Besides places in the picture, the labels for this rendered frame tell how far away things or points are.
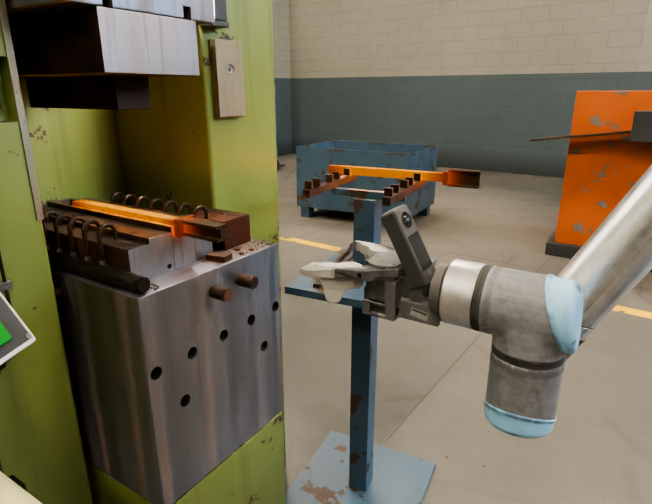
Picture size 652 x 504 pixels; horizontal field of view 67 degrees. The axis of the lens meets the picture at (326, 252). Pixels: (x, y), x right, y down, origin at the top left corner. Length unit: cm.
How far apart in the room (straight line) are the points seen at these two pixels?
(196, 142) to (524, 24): 758
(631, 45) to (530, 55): 129
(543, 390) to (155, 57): 79
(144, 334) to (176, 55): 49
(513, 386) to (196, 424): 64
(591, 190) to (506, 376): 361
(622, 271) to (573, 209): 353
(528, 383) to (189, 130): 94
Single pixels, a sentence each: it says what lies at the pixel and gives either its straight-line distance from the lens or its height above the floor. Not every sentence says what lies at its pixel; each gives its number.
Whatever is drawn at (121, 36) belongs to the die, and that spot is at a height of 133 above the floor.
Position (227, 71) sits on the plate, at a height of 129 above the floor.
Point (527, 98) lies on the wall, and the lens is 846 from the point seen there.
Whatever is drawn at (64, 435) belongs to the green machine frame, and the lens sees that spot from 116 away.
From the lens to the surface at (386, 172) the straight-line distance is 143.
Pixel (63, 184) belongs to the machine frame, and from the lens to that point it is 141.
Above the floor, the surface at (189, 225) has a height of 100.
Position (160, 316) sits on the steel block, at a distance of 92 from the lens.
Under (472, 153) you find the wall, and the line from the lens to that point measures 874.
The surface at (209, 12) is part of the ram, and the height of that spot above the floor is 138.
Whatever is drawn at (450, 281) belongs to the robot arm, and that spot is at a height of 101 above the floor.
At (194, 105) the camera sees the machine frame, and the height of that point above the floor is 121.
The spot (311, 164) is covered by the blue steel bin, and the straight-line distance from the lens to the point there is 500.
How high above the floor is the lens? 124
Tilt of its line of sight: 18 degrees down
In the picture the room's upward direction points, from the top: straight up
